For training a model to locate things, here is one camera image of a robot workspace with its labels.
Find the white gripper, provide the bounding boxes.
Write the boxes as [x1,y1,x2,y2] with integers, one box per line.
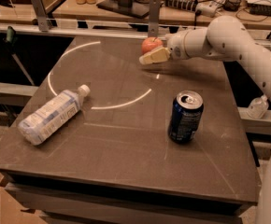
[139,29,205,65]

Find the red apple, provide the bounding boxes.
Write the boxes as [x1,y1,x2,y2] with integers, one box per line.
[141,37,163,54]

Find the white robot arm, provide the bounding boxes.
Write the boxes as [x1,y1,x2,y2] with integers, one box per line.
[139,16,271,224]

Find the clear plastic bottle on shelf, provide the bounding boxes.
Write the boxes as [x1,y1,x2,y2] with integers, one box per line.
[247,95,269,119]

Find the blue labelled plastic bottle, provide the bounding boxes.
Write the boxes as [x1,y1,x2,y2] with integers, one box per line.
[18,85,91,146]

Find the black power strip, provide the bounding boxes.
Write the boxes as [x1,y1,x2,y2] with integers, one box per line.
[164,0,197,12]

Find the blue soda can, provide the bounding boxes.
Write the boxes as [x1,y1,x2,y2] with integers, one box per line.
[168,91,204,144]

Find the white power adapter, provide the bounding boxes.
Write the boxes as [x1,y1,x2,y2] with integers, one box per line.
[195,3,218,18]

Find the black monitor stand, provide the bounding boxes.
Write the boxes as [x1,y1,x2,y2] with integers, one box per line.
[97,0,150,19]

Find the grey metal bracket middle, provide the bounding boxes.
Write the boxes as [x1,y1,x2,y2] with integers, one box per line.
[148,0,161,37]

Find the grey metal bracket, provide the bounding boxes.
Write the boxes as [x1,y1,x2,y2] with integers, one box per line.
[148,0,161,37]
[31,0,51,32]

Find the grey metal bracket left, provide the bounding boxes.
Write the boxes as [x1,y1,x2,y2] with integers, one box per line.
[31,0,51,32]

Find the green handled tool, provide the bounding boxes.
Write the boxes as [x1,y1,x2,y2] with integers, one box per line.
[4,26,35,86]

